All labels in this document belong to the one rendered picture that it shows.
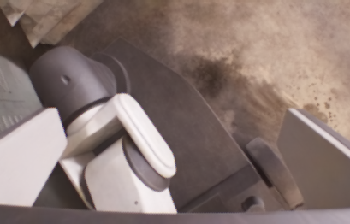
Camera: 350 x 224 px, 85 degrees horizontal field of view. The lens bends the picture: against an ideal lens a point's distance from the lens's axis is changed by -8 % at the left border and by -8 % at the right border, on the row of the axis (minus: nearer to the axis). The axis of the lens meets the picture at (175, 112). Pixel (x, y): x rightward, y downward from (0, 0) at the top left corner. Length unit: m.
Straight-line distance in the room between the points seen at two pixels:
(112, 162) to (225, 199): 0.28
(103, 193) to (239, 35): 0.61
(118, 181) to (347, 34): 0.79
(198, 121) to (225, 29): 0.36
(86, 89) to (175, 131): 0.24
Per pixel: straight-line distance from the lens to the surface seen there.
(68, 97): 0.45
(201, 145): 0.54
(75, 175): 0.49
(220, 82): 0.71
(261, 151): 0.56
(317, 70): 0.78
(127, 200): 0.39
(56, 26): 0.92
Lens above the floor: 0.70
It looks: 79 degrees down
